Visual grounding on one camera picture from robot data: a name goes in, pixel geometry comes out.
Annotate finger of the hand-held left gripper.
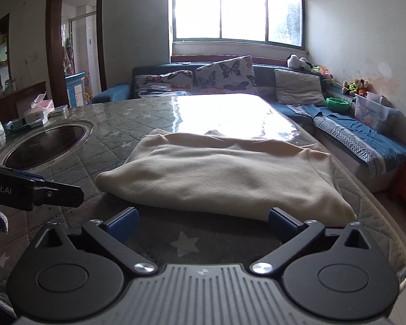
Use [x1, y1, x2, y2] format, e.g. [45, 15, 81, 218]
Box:
[0, 163, 45, 181]
[33, 178, 85, 208]

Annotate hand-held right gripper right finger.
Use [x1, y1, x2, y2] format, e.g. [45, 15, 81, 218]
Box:
[250, 206, 373, 275]

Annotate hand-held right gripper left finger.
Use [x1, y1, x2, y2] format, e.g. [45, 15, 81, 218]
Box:
[35, 206, 158, 275]

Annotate cream sweatshirt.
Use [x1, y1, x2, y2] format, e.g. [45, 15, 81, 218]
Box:
[95, 129, 358, 228]

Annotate black round induction cooktop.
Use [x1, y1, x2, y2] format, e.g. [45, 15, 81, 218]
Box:
[3, 123, 89, 171]

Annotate pink white tissue box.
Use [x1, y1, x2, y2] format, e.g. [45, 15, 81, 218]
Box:
[23, 91, 54, 125]

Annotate dark wooden sideboard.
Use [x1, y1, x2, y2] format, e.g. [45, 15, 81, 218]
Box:
[0, 81, 47, 122]

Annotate small blue cabinet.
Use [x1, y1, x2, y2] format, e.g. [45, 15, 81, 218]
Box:
[65, 72, 87, 108]

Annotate blue sofa seat cover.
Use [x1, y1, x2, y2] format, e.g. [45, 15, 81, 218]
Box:
[287, 103, 406, 163]

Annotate green plastic bowl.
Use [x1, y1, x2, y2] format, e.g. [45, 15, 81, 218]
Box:
[326, 97, 351, 112]

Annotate plain grey cushion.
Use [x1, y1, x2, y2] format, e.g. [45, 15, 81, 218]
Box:
[274, 69, 326, 106]

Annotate clear plastic storage box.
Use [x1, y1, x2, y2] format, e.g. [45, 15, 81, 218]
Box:
[353, 91, 400, 133]

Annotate butterfly print cushion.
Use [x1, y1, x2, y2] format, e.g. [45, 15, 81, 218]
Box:
[133, 70, 194, 97]
[194, 55, 258, 95]

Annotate blue corner sofa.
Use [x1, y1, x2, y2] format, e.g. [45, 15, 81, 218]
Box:
[90, 61, 406, 193]

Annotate brown plush toys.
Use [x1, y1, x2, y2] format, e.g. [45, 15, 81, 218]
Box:
[341, 78, 369, 96]

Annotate green orange plush toys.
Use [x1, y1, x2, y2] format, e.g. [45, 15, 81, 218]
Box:
[313, 65, 334, 81]

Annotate panda plush toy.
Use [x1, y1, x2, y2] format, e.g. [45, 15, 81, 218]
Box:
[287, 53, 317, 72]

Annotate sliding window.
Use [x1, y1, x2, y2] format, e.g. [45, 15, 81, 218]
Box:
[171, 0, 307, 48]

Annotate dark wooden door frame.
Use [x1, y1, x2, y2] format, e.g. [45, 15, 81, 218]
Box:
[45, 0, 108, 107]

